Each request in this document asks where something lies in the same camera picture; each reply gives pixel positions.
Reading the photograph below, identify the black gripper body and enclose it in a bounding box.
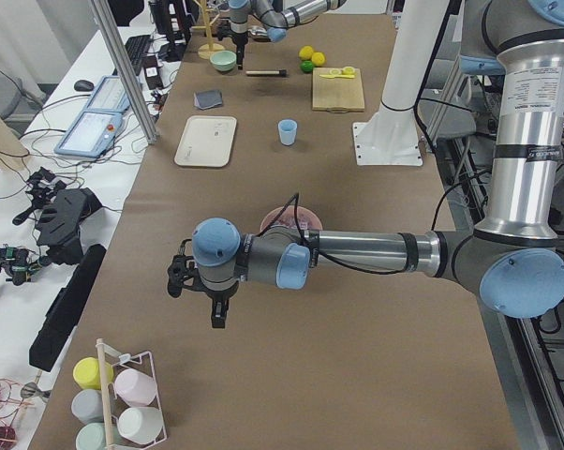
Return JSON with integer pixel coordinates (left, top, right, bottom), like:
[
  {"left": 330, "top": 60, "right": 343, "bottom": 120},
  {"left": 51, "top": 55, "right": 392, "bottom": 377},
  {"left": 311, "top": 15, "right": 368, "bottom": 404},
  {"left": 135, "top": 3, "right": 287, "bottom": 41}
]
[
  {"left": 167, "top": 238, "right": 239, "bottom": 309},
  {"left": 216, "top": 21, "right": 248, "bottom": 46}
]

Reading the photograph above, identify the steel muddler black tip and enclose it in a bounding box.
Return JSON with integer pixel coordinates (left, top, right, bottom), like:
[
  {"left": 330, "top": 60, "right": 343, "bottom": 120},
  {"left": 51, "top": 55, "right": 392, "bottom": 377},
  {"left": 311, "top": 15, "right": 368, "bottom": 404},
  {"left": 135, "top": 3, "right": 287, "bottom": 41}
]
[{"left": 245, "top": 69, "right": 288, "bottom": 78}]

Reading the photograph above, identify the metal ice scoop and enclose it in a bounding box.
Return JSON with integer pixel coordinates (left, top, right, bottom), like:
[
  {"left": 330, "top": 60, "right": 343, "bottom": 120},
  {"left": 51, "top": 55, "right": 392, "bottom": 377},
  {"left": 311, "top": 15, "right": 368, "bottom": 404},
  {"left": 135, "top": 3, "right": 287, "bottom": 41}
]
[{"left": 248, "top": 25, "right": 270, "bottom": 42}]

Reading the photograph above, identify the wooden cup tree stand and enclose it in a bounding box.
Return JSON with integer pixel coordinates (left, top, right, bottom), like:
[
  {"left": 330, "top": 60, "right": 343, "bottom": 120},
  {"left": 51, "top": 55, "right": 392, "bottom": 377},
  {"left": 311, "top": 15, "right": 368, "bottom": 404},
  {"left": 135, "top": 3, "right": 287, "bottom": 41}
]
[{"left": 191, "top": 0, "right": 225, "bottom": 60}]

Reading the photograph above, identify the light blue plastic cup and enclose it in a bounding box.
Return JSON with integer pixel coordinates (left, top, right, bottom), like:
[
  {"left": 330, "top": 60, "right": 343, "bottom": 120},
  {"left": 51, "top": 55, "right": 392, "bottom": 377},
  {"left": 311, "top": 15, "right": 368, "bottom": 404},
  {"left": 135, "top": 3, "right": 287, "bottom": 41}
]
[{"left": 277, "top": 119, "right": 298, "bottom": 146}]

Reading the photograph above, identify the white cup rack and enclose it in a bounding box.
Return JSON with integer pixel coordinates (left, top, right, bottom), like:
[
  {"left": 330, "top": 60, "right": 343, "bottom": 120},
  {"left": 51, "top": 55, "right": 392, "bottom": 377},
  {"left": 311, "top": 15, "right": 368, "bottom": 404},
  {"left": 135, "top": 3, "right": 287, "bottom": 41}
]
[{"left": 96, "top": 338, "right": 168, "bottom": 449}]

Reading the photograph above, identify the clear ice cubes pile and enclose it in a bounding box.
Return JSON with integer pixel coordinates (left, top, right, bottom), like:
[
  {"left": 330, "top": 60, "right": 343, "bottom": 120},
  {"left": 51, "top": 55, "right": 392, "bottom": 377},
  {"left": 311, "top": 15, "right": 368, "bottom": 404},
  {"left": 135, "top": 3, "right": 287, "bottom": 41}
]
[{"left": 275, "top": 209, "right": 321, "bottom": 230}]

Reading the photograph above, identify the pink cup in rack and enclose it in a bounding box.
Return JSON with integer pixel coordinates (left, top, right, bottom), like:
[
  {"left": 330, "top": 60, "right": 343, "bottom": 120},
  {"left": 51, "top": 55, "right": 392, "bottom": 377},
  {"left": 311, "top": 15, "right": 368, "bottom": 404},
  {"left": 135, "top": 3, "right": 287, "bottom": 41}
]
[{"left": 113, "top": 368, "right": 157, "bottom": 407}]

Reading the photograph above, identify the yellow cup in rack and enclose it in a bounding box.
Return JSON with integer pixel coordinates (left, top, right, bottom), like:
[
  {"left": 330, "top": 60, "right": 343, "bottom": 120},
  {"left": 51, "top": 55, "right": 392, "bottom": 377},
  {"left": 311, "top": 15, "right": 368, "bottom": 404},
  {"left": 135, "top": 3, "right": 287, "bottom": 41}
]
[{"left": 72, "top": 357, "right": 101, "bottom": 390}]

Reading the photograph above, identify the white cup in rack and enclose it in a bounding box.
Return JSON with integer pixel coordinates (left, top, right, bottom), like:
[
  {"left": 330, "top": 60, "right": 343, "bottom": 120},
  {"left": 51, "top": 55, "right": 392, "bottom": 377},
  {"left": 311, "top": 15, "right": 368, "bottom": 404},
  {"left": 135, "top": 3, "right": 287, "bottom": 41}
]
[{"left": 117, "top": 406, "right": 164, "bottom": 445}]

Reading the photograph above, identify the grey cup in rack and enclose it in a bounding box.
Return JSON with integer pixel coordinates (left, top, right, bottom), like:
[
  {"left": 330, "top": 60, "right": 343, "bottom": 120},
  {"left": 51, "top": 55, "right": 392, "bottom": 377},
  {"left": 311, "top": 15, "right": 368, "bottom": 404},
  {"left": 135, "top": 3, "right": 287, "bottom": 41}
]
[{"left": 70, "top": 389, "right": 104, "bottom": 425}]

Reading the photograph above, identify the green cup in rack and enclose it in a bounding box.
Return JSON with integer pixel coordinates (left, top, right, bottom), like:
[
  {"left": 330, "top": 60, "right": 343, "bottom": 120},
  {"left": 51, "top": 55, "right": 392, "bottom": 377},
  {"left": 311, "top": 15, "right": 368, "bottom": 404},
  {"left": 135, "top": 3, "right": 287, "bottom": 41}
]
[{"left": 75, "top": 423, "right": 107, "bottom": 450}]

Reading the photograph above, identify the mint green bowl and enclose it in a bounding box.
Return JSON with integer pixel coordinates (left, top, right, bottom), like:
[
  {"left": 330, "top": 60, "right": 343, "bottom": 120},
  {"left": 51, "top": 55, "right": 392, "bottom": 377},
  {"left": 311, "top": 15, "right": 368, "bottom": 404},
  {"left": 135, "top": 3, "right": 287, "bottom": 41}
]
[{"left": 210, "top": 50, "right": 237, "bottom": 73}]

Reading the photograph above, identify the black monitor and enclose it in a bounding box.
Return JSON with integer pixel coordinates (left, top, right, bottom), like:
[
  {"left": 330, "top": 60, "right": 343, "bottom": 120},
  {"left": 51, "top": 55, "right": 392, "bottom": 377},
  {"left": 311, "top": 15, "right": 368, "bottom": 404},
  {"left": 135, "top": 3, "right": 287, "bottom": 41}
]
[{"left": 148, "top": 0, "right": 193, "bottom": 62}]

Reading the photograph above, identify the yellow lemon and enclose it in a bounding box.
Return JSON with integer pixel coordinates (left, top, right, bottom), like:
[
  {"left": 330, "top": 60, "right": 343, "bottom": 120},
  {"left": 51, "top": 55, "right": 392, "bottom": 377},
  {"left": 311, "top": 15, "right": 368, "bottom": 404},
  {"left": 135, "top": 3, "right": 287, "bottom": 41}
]
[
  {"left": 299, "top": 45, "right": 315, "bottom": 61},
  {"left": 310, "top": 52, "right": 326, "bottom": 67}
]

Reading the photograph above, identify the grey folded cloth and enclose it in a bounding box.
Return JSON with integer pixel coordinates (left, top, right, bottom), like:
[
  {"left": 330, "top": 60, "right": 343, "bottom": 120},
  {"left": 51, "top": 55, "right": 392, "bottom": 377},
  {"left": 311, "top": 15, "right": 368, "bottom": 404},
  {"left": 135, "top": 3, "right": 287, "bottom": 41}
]
[{"left": 194, "top": 89, "right": 223, "bottom": 111}]

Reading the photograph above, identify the green lime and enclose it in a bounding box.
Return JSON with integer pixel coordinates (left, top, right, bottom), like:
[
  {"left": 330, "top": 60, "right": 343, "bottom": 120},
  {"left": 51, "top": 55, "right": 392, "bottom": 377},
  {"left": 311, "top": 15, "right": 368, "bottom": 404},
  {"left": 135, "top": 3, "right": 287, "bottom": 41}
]
[{"left": 300, "top": 61, "right": 314, "bottom": 73}]

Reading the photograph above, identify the black keyboard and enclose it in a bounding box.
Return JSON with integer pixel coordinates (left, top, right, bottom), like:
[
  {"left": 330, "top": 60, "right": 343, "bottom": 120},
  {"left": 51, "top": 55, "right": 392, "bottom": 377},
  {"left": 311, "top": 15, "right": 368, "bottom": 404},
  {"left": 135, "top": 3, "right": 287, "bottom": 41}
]
[{"left": 125, "top": 35, "right": 152, "bottom": 76}]

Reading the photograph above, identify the cream rabbit tray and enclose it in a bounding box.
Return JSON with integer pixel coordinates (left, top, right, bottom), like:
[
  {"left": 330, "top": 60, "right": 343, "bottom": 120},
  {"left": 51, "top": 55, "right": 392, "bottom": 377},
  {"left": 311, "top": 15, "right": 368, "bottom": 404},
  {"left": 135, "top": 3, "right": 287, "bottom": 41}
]
[{"left": 174, "top": 115, "right": 237, "bottom": 168}]

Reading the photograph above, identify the wooden cutting board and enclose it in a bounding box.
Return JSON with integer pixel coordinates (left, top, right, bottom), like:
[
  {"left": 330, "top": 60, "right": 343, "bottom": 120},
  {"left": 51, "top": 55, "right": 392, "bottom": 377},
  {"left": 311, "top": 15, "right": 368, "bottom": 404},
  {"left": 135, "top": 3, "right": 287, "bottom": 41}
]
[{"left": 312, "top": 67, "right": 365, "bottom": 112}]

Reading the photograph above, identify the pink bowl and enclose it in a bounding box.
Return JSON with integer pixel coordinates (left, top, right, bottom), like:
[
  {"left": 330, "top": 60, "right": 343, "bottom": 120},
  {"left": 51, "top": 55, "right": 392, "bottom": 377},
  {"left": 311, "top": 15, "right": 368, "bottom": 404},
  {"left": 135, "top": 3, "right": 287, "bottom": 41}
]
[{"left": 260, "top": 205, "right": 323, "bottom": 231}]

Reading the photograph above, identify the blue teach pendant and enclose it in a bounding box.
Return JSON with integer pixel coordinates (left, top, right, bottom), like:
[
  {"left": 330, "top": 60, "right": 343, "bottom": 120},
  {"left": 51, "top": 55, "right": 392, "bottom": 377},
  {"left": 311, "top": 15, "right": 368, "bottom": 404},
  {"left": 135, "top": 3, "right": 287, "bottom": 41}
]
[
  {"left": 54, "top": 110, "right": 123, "bottom": 158},
  {"left": 85, "top": 76, "right": 130, "bottom": 113}
]

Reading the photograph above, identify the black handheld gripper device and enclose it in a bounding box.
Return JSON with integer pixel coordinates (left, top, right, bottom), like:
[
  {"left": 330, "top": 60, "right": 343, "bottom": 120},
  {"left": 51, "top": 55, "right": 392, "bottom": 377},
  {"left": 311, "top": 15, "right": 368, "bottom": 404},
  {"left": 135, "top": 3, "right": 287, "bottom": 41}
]
[{"left": 12, "top": 167, "right": 103, "bottom": 265}]

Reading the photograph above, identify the black long bar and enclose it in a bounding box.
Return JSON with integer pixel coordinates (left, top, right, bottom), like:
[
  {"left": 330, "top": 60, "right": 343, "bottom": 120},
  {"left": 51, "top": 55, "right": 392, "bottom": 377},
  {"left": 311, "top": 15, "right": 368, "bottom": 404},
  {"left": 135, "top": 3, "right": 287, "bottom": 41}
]
[{"left": 28, "top": 244, "right": 106, "bottom": 372}]

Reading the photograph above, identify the black computer mouse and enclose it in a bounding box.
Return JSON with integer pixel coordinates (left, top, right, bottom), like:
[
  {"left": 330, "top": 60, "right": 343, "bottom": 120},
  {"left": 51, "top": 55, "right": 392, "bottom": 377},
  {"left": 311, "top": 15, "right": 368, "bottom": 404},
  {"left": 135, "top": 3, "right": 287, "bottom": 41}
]
[{"left": 73, "top": 80, "right": 95, "bottom": 92}]

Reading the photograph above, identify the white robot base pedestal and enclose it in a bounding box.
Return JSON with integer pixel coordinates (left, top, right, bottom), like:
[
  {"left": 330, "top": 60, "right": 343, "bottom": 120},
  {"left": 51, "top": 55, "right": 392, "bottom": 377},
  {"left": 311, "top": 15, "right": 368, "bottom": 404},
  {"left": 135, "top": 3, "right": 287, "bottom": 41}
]
[{"left": 353, "top": 0, "right": 450, "bottom": 167}]

